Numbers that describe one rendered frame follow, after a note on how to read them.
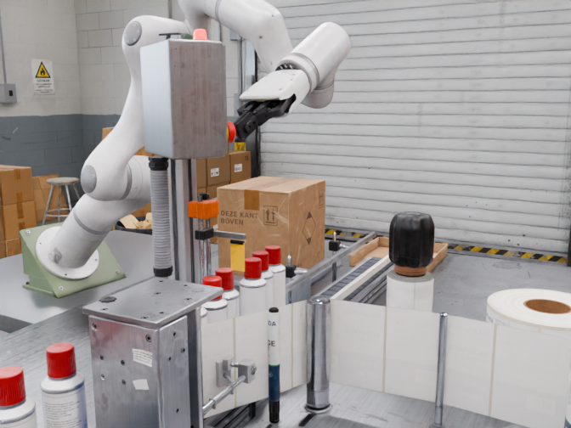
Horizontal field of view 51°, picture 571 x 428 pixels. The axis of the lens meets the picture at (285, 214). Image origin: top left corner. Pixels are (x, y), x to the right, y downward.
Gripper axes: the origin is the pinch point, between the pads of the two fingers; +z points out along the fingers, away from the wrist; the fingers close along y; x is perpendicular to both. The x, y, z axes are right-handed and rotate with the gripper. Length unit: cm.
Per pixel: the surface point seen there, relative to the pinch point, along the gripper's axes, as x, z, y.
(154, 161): -2.9, 15.2, -7.3
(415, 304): 35.9, 2.8, 25.5
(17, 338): 33, 41, -60
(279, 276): 31.9, 6.5, -2.6
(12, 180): 99, -74, -350
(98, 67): 131, -316, -586
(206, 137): -3.6, 9.0, 0.5
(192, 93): -10.8, 6.9, -0.1
